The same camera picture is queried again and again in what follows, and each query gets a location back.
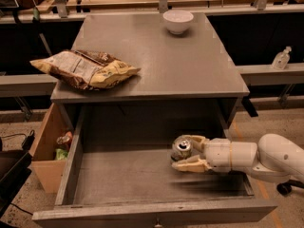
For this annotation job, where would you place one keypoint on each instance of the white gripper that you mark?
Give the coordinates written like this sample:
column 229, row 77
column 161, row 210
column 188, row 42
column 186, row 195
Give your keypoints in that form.
column 218, row 153

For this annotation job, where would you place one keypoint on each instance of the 7up soda can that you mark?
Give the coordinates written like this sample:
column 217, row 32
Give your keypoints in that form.
column 181, row 148

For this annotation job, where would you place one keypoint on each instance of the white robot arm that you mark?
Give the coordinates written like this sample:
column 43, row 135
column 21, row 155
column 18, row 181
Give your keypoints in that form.
column 273, row 159

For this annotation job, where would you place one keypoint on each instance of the metal drawer knob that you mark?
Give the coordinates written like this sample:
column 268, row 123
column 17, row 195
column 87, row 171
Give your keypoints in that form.
column 157, row 224

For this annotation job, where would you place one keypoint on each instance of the open grey top drawer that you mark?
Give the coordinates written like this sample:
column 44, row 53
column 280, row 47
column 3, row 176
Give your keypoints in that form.
column 119, row 175

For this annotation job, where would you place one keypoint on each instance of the grey cabinet counter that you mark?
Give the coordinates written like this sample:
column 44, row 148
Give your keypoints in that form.
column 192, row 65

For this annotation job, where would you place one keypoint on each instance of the black chair caster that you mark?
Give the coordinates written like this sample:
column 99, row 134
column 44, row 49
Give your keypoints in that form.
column 286, row 187

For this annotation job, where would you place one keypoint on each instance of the clear sanitizer bottle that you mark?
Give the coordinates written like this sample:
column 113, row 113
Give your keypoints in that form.
column 282, row 59

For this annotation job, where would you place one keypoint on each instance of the orange snack item in box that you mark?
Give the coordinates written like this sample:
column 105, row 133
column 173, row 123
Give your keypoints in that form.
column 65, row 140

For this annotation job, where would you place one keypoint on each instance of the white ceramic bowl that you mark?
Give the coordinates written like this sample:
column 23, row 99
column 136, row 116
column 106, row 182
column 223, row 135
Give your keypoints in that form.
column 177, row 21

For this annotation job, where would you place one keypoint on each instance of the green snack bag in box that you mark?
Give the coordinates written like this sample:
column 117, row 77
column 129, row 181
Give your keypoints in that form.
column 60, row 154

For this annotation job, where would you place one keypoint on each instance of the yellow brown chip bag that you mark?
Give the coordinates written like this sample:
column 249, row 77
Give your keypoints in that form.
column 85, row 69

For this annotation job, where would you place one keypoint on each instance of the cardboard box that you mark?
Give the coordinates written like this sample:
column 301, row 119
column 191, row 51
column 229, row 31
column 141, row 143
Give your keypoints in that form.
column 48, row 170

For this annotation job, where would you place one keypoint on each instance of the black equipment at left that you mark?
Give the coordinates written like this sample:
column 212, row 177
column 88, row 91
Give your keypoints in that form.
column 14, row 171

